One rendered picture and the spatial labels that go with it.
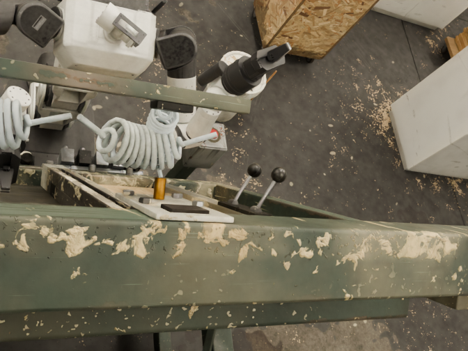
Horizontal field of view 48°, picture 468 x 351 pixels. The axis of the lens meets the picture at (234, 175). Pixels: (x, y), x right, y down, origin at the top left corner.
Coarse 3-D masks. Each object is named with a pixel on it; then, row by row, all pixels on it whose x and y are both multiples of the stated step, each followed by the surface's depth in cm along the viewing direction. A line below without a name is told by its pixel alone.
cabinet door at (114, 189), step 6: (102, 186) 169; (108, 186) 171; (114, 186) 174; (120, 186) 176; (126, 186) 178; (114, 192) 158; (120, 192) 160; (138, 192) 166; (144, 192) 168; (150, 192) 167
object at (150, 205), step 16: (160, 112) 69; (176, 112) 71; (192, 112) 67; (160, 128) 70; (48, 176) 152; (64, 176) 130; (80, 176) 135; (160, 176) 73; (64, 192) 126; (80, 192) 109; (96, 192) 104; (112, 192) 107; (128, 192) 74; (160, 192) 73; (128, 208) 90; (144, 208) 63; (160, 208) 64; (208, 208) 69
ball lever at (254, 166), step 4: (252, 164) 134; (256, 164) 134; (248, 168) 134; (252, 168) 134; (256, 168) 133; (260, 168) 134; (248, 172) 134; (252, 172) 134; (256, 172) 134; (260, 172) 134; (248, 176) 135; (252, 176) 134; (256, 176) 134; (248, 180) 134; (244, 184) 134; (240, 188) 134; (244, 188) 134; (240, 192) 134; (236, 196) 133; (228, 200) 134; (232, 200) 133; (236, 200) 133; (236, 204) 132
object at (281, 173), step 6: (276, 168) 124; (282, 168) 124; (276, 174) 123; (282, 174) 123; (276, 180) 123; (282, 180) 124; (270, 186) 124; (264, 198) 123; (258, 204) 123; (252, 210) 122; (258, 210) 122
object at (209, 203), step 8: (168, 184) 182; (168, 192) 169; (176, 192) 162; (184, 192) 158; (192, 192) 161; (192, 200) 150; (200, 200) 146; (208, 200) 144; (216, 200) 147; (216, 208) 136; (224, 208) 132
